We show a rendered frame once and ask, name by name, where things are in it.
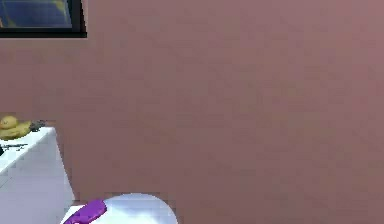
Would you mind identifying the yellow banana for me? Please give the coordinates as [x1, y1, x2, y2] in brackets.
[0, 119, 46, 141]

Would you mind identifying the black framed blue picture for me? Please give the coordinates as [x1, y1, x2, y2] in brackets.
[0, 0, 88, 39]

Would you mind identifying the purple cloth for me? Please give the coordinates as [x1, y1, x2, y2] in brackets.
[63, 199, 108, 224]

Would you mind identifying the yellow round fruit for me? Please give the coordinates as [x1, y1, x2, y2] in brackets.
[0, 115, 19, 130]

